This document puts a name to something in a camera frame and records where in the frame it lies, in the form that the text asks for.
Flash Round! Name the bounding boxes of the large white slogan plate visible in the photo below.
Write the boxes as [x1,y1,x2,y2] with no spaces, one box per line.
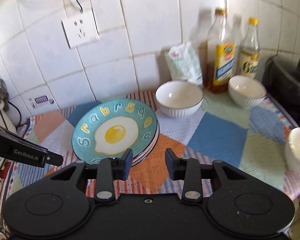
[132,124,160,166]

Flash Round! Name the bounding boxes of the teal fried egg plate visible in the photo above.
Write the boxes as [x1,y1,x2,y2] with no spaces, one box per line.
[71,98,157,164]

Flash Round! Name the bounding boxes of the white ribbed bowl black rim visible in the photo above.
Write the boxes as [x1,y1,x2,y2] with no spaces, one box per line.
[284,127,300,174]

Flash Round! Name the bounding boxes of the small white heart plate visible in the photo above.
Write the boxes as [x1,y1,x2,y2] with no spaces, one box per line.
[130,120,160,166]

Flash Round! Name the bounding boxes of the colourful patchwork table mat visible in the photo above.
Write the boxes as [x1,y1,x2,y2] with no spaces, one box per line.
[0,92,300,226]

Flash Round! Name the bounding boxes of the white ribbed bowl near bag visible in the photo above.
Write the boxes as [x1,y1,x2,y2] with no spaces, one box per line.
[155,80,204,118]

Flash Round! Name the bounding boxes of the white ribbed bowl near bottles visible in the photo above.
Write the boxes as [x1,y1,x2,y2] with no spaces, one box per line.
[228,75,267,109]

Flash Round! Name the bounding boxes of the white green plastic bag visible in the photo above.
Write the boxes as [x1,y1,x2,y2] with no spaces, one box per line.
[165,42,203,88]

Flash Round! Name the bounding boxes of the yellow label oil bottle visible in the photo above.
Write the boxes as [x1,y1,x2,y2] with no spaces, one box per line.
[205,7,236,94]

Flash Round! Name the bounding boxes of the black wok with lid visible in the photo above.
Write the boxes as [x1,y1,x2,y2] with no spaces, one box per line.
[262,55,300,126]

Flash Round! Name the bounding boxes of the yellow cap vinegar bottle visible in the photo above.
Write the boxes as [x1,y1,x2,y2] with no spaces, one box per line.
[238,17,261,79]

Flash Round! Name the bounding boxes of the white wall socket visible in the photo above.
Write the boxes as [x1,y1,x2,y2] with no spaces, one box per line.
[62,11,98,49]

